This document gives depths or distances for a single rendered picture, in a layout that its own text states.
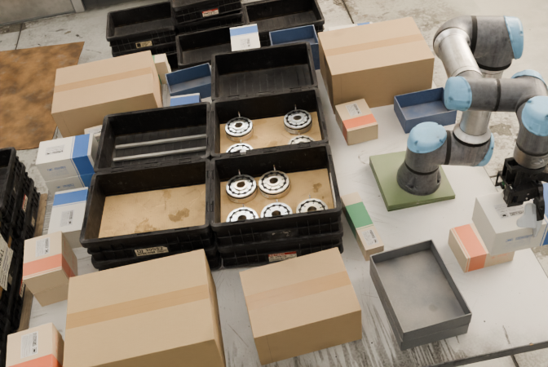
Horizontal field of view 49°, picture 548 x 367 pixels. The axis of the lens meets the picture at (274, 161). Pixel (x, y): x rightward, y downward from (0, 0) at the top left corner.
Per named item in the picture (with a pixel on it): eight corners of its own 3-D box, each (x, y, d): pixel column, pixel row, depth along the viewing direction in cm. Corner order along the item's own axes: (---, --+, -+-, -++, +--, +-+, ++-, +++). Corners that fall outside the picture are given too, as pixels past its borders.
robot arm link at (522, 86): (496, 65, 136) (504, 96, 129) (547, 67, 135) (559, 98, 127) (488, 92, 142) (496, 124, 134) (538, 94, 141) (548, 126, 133)
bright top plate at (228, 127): (253, 117, 224) (253, 115, 224) (251, 135, 217) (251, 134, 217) (226, 118, 225) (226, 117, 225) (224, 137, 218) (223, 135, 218)
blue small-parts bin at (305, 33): (314, 37, 271) (313, 24, 266) (320, 56, 260) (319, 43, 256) (271, 45, 271) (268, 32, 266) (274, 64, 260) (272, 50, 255)
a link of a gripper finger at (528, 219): (514, 240, 143) (510, 203, 142) (539, 235, 144) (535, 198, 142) (521, 244, 140) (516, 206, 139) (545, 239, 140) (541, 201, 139)
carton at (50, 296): (41, 267, 205) (33, 254, 200) (77, 258, 207) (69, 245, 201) (41, 307, 194) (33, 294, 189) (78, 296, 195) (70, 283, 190)
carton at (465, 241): (494, 231, 195) (497, 216, 190) (512, 260, 187) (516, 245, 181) (447, 242, 194) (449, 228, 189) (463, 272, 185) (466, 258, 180)
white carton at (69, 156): (100, 149, 231) (93, 132, 225) (98, 171, 222) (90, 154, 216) (49, 158, 231) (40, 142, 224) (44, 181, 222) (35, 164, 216)
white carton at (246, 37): (232, 45, 271) (229, 28, 265) (258, 41, 271) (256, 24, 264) (235, 71, 257) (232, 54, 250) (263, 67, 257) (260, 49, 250)
